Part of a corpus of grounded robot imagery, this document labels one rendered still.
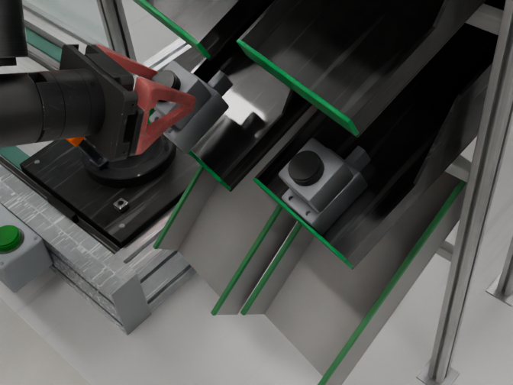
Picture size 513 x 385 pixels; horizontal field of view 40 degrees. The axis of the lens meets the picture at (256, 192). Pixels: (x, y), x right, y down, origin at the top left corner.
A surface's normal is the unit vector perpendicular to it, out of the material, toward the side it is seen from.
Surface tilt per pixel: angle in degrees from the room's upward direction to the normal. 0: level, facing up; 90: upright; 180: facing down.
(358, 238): 25
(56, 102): 61
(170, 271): 90
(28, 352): 0
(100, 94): 52
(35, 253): 90
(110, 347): 0
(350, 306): 45
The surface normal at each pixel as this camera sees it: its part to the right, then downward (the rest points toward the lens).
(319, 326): -0.61, -0.13
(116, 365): -0.07, -0.67
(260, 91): -0.40, -0.40
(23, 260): 0.73, 0.46
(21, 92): 0.59, -0.36
